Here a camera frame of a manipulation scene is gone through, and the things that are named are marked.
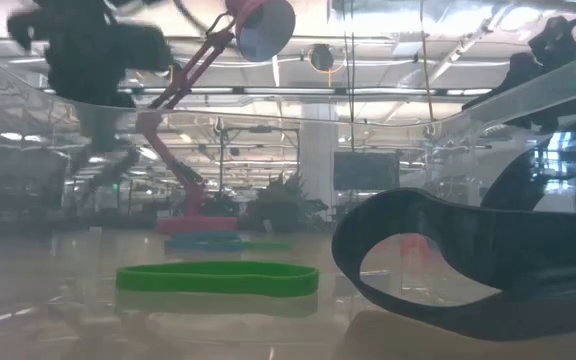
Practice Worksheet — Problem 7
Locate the clear plastic bin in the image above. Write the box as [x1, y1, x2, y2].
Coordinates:
[0, 42, 576, 360]

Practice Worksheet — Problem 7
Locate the black display screen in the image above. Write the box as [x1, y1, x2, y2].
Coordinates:
[333, 151, 401, 192]

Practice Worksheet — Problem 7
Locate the green rubber band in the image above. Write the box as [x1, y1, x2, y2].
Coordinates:
[240, 241, 293, 252]
[115, 260, 320, 299]

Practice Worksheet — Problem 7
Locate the small potted succulent plant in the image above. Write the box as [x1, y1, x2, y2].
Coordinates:
[247, 169, 330, 234]

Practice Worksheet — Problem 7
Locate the orange rubber band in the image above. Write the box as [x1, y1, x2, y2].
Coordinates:
[398, 233, 432, 261]

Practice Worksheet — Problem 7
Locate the red desk lamp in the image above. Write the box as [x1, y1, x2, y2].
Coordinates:
[135, 0, 297, 235]

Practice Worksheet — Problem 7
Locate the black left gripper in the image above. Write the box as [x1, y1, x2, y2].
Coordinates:
[6, 0, 178, 196]

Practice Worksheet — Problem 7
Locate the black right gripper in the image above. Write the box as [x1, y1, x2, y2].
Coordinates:
[461, 13, 576, 112]

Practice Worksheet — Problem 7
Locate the black hanging cable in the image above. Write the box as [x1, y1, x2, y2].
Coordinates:
[343, 0, 357, 152]
[419, 0, 437, 139]

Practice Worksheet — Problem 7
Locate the blue rubber band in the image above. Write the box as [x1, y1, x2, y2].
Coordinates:
[164, 231, 245, 253]

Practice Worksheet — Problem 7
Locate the black left wrist camera cable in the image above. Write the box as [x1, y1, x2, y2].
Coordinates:
[171, 0, 208, 32]

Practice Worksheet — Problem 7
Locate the narrow black rubber band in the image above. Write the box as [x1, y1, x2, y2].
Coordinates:
[331, 132, 576, 342]

